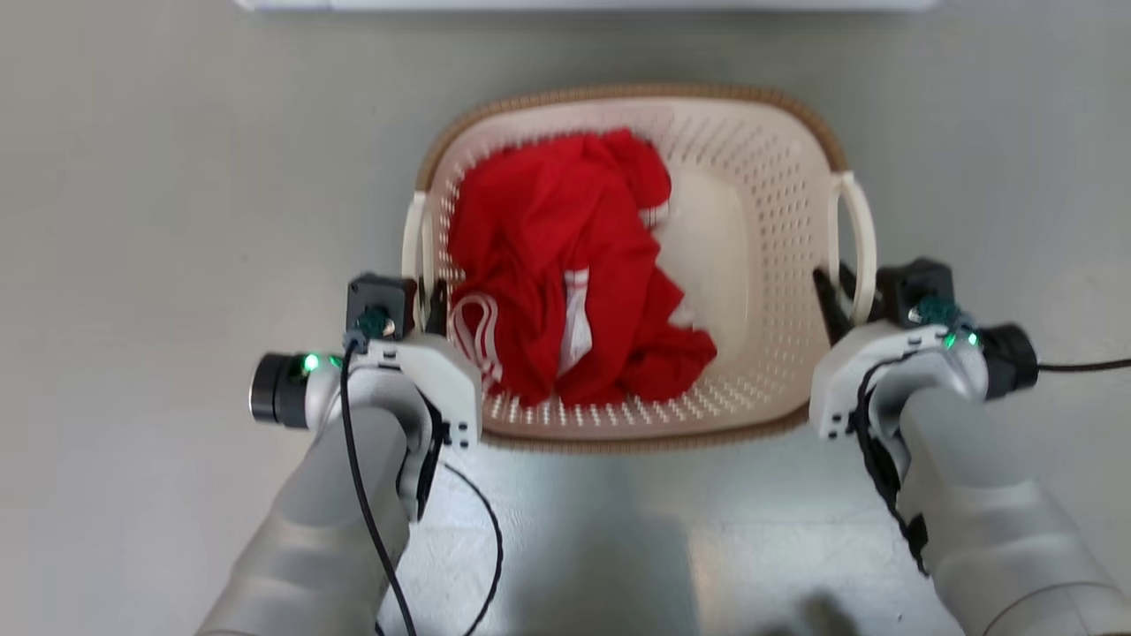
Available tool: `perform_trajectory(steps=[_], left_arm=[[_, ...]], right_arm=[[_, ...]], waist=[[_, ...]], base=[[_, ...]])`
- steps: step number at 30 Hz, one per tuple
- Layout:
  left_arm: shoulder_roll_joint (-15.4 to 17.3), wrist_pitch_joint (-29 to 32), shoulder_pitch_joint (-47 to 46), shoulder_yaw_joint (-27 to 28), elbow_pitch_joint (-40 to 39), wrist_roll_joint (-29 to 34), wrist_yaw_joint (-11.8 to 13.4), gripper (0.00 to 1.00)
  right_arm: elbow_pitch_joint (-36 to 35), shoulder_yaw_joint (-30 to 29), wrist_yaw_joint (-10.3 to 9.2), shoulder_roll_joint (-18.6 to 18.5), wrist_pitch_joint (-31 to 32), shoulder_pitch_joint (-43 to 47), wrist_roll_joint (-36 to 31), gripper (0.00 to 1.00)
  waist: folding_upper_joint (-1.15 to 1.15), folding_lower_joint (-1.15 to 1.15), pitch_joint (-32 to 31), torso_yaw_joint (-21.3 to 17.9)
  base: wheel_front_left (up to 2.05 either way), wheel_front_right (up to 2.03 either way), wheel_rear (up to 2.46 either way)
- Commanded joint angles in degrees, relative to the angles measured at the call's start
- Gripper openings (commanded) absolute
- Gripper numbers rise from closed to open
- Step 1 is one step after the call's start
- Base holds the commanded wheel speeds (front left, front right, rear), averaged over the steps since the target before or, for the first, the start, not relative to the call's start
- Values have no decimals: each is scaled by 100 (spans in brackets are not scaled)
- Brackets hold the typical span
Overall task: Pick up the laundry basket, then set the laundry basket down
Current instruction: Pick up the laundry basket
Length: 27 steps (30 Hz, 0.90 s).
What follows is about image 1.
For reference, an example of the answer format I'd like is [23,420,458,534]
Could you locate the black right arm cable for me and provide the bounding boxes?
[850,352,930,577]

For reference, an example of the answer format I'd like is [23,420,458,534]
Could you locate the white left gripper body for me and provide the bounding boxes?
[352,333,483,449]

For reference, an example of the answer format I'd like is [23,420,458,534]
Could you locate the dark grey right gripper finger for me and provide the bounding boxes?
[837,261,861,322]
[812,268,854,346]

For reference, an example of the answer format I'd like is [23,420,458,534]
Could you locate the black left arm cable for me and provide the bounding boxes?
[339,334,418,636]

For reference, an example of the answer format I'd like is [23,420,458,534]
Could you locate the cream laundry basket brown rim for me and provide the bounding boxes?
[402,84,878,455]

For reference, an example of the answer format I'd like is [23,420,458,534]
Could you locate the red garment white stripes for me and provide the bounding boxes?
[446,128,718,409]

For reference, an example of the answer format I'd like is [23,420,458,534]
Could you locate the black looping cable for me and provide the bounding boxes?
[440,461,505,636]

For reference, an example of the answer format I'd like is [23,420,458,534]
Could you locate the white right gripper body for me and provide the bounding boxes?
[808,320,952,440]

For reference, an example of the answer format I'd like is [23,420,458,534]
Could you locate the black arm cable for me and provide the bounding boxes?
[339,334,418,636]
[850,352,930,577]

